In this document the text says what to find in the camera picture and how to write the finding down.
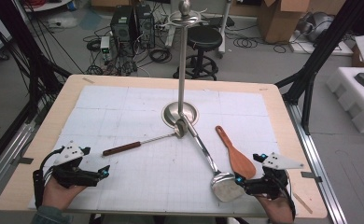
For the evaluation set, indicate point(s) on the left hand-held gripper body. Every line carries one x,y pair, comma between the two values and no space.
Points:
66,155

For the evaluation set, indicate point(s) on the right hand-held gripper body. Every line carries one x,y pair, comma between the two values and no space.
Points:
270,186

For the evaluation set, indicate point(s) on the steel spatula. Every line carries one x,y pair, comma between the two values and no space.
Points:
226,186

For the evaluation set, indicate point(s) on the wooden rice paddle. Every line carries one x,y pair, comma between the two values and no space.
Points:
240,163

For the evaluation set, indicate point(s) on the steel utensil stand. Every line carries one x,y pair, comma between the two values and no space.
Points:
182,62

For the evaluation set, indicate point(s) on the person's right hand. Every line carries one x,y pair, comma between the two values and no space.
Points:
278,210

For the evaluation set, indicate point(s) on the person's left hand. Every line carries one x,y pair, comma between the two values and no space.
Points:
57,196

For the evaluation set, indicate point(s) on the thin wooden strip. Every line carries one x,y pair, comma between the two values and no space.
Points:
302,202

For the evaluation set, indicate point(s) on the white grid mat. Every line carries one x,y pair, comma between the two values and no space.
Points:
139,180

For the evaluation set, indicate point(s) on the grey tape strip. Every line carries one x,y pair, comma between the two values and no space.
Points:
310,176
23,160

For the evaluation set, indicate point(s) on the grey box with green light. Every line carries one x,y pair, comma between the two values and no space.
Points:
105,46

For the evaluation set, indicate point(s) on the white foam block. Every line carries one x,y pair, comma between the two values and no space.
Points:
351,96

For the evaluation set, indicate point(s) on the black computer tower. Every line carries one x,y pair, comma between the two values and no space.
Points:
146,28
121,26

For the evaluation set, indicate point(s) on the black round stool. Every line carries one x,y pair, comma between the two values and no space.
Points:
206,39

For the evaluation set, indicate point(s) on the white metal stand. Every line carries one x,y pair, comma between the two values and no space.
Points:
225,31

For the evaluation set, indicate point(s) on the cardboard box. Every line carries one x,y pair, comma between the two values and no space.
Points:
282,21

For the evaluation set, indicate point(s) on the grey round device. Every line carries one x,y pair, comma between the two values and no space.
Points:
318,26

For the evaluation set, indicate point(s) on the aluminium rail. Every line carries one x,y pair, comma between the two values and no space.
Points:
329,199
6,158

